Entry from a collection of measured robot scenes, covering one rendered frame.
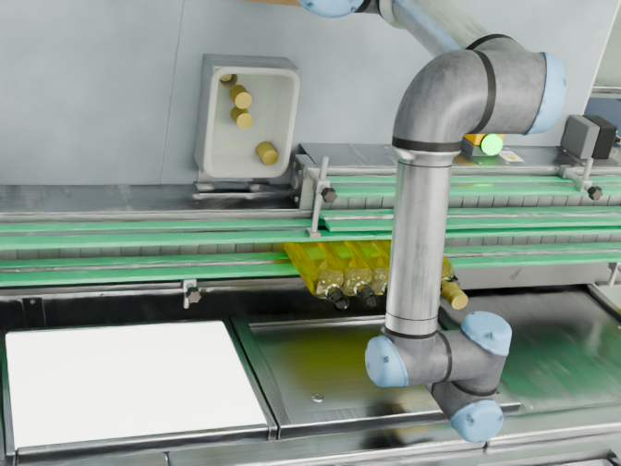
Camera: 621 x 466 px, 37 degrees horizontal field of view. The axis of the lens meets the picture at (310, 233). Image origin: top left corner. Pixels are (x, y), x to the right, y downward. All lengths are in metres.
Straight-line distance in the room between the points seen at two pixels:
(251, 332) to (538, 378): 0.58
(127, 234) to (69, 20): 0.40
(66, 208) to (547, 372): 1.00
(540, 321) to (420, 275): 0.85
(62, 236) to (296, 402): 0.51
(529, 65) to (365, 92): 0.70
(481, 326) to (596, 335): 0.77
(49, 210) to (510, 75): 0.90
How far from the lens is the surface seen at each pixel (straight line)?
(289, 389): 1.65
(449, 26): 1.45
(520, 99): 1.30
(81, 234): 1.73
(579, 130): 2.19
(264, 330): 1.80
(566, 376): 1.95
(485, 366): 1.41
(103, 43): 1.79
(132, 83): 1.82
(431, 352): 1.35
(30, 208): 1.77
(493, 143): 2.02
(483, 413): 1.44
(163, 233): 1.75
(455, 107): 1.25
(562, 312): 2.19
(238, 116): 1.82
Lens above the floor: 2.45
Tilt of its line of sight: 56 degrees down
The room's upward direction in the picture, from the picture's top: 146 degrees clockwise
